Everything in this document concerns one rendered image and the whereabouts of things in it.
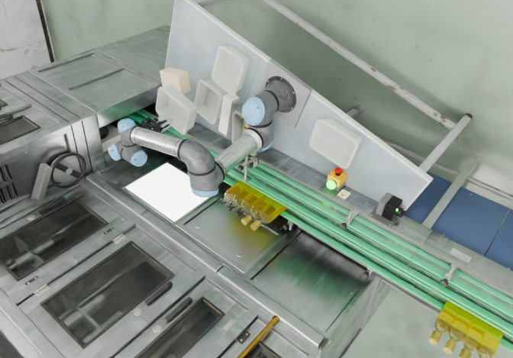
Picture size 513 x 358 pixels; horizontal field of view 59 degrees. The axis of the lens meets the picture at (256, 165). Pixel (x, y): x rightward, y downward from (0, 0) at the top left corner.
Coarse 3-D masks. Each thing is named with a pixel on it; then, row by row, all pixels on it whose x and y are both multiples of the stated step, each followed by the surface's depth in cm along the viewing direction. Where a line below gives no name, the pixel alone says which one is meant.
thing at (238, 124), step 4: (236, 112) 234; (232, 116) 238; (236, 116) 238; (232, 120) 239; (236, 120) 240; (240, 120) 243; (244, 120) 244; (232, 124) 241; (236, 124) 242; (240, 124) 245; (244, 124) 245; (232, 128) 242; (236, 128) 243; (240, 128) 246; (232, 132) 243; (236, 132) 245; (240, 132) 248; (232, 136) 245; (236, 136) 247; (240, 136) 250; (232, 140) 247; (236, 140) 248; (252, 152) 243; (256, 152) 239
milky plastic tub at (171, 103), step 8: (160, 88) 219; (168, 88) 221; (160, 96) 224; (168, 96) 229; (176, 96) 219; (184, 96) 221; (160, 104) 228; (168, 104) 233; (176, 104) 228; (184, 104) 216; (192, 104) 218; (160, 112) 230; (168, 112) 231; (176, 112) 232; (184, 112) 227; (192, 112) 217; (176, 120) 229; (184, 120) 230; (192, 120) 222; (176, 128) 226; (184, 128) 227
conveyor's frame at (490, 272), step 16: (192, 128) 269; (208, 144) 257; (224, 144) 258; (272, 160) 233; (288, 160) 234; (288, 176) 226; (304, 176) 224; (320, 176) 225; (320, 192) 216; (352, 192) 216; (352, 208) 208; (368, 208) 208; (384, 224) 200; (400, 224) 201; (416, 224) 202; (416, 240) 194; (432, 240) 194; (448, 240) 195; (448, 256) 188; (464, 256) 188; (480, 256) 189; (464, 272) 184; (480, 272) 182; (496, 272) 183; (512, 272) 183; (496, 288) 178; (512, 288) 177
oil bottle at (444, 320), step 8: (448, 304) 184; (440, 312) 181; (448, 312) 181; (456, 312) 181; (440, 320) 178; (448, 320) 178; (440, 328) 177; (448, 328) 176; (432, 336) 174; (440, 336) 174
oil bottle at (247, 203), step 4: (256, 192) 231; (260, 192) 231; (248, 196) 229; (252, 196) 229; (256, 196) 229; (260, 196) 229; (244, 200) 226; (248, 200) 226; (252, 200) 226; (256, 200) 227; (244, 204) 225; (248, 204) 224; (252, 204) 225; (248, 208) 224; (248, 212) 226
